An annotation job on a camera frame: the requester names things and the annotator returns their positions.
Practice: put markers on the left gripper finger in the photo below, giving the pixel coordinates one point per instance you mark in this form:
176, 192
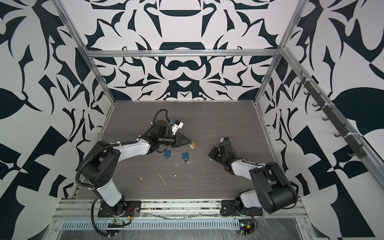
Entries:
185, 140
186, 144

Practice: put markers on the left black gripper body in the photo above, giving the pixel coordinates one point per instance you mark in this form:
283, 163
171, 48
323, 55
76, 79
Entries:
171, 140

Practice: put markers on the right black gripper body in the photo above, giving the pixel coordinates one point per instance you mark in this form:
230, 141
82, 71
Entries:
216, 154

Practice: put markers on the brass padlock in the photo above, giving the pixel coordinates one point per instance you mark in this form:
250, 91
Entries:
192, 145

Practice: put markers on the blue padlock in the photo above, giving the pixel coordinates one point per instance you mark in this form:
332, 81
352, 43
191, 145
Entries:
168, 152
185, 155

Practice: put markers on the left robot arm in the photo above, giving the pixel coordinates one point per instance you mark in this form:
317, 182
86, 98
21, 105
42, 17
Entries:
96, 170

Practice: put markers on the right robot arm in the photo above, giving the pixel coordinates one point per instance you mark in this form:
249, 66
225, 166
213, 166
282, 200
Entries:
272, 190

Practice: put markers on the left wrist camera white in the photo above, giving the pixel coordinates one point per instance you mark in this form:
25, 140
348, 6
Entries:
175, 126

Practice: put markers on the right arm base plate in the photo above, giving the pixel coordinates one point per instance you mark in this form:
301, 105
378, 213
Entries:
231, 208

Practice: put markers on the white slotted cable duct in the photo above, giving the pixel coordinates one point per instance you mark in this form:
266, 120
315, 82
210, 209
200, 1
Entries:
142, 224

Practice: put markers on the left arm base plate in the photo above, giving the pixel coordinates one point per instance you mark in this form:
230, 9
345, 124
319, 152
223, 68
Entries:
122, 209

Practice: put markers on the grey wall hook rail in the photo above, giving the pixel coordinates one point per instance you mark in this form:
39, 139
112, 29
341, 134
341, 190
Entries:
334, 115

